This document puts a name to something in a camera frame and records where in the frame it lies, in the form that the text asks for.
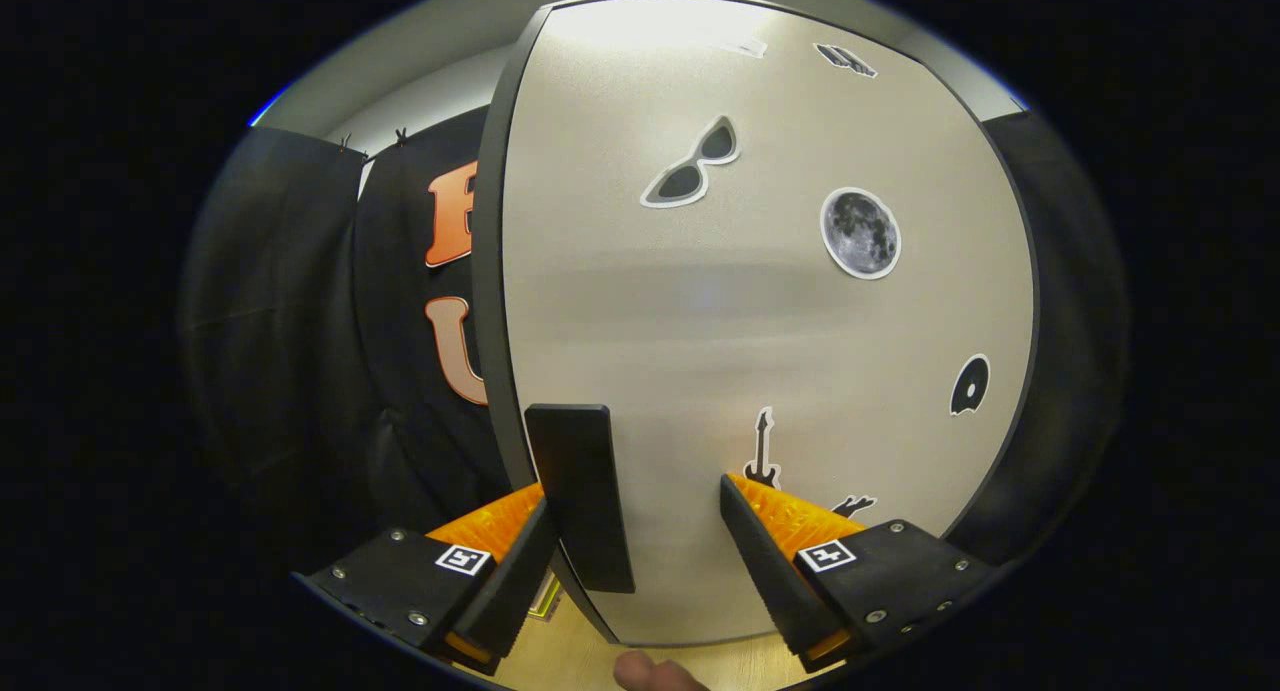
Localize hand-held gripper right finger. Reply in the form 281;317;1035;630
719;473;1003;676

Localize row of black clips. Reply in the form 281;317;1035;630
338;126;411;154

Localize dark grey shoe cabinet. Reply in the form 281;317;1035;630
470;0;1041;647

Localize black backdrop cloth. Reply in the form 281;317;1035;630
180;111;1131;572

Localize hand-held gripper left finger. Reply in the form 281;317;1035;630
298;483;558;678

